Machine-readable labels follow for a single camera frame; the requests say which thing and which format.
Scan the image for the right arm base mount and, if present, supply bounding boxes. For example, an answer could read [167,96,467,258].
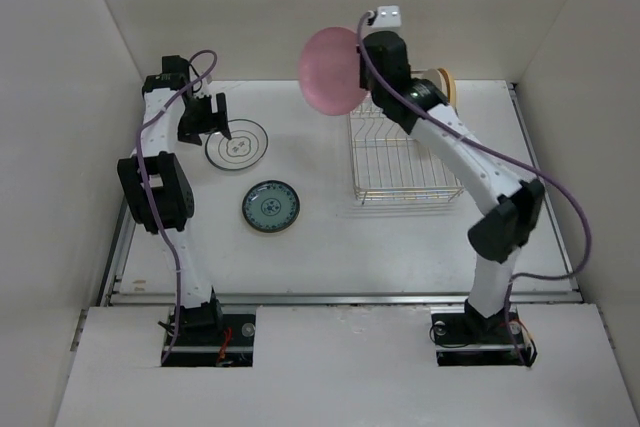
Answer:
[429,304,538,368]

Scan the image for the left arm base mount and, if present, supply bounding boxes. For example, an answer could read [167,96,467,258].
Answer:
[158,297,256,368]

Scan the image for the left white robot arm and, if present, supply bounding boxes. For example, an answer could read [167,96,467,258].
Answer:
[117,55,231,344]

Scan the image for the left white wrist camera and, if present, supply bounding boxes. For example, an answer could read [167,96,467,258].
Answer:
[192,75,212,98]

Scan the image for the metal wire dish rack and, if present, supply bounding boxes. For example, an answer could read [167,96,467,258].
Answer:
[348,98,464,205]

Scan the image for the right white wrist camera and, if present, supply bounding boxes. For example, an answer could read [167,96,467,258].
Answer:
[366,5,402,30]

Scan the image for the blue floral small plate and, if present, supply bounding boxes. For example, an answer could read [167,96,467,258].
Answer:
[241,180,301,234]

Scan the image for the cream yellow bowl plate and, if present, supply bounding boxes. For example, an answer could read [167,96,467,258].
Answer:
[421,68,457,109]

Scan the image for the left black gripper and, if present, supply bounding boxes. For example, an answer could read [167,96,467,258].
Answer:
[179,93,229,145]

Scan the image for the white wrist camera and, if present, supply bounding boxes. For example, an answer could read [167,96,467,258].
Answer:
[192,75,212,98]
[366,5,402,30]

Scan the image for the pink bowl plate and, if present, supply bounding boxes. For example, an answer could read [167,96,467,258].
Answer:
[298,27,367,116]

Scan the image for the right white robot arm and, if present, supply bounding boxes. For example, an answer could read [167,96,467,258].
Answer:
[358,30,545,341]

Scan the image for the white plate green rim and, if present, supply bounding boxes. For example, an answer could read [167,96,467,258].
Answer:
[204,119,269,172]

